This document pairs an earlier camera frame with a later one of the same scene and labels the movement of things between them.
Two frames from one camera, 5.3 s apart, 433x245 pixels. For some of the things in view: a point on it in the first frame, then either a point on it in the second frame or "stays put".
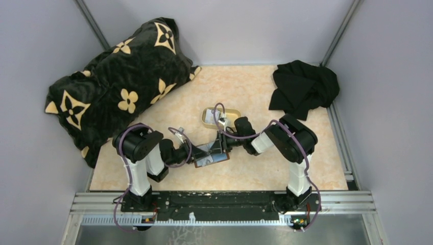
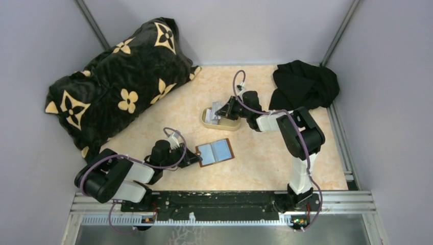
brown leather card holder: [211, 158] stays put
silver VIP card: [209, 117] stays put
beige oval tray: [231, 113] stays put
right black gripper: [216, 147] to [227, 109]
